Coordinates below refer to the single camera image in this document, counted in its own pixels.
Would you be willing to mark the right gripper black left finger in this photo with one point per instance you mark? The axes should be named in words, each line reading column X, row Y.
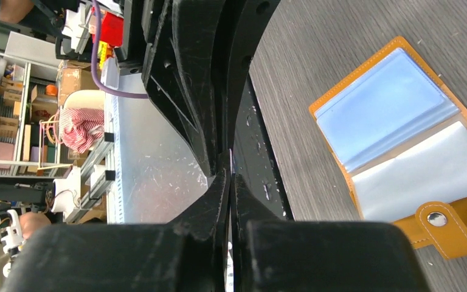
column 185, row 254

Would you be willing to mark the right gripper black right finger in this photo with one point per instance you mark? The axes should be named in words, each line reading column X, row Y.
column 272, row 254

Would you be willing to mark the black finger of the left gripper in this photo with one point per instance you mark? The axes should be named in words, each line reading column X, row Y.
column 177, row 71
column 241, row 26

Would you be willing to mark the orange card holder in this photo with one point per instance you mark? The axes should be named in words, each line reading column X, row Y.
column 419, row 186

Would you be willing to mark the blue credit card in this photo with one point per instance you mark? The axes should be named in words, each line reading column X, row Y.
column 390, row 103

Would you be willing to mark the red plastic box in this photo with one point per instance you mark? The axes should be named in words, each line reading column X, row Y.
column 111, row 29

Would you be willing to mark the red white striped cloth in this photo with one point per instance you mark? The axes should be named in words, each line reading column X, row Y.
column 81, row 127

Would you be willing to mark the white toothed rail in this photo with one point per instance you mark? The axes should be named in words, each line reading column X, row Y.
column 110, row 78

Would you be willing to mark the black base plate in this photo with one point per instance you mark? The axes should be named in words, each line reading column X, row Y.
column 254, row 158

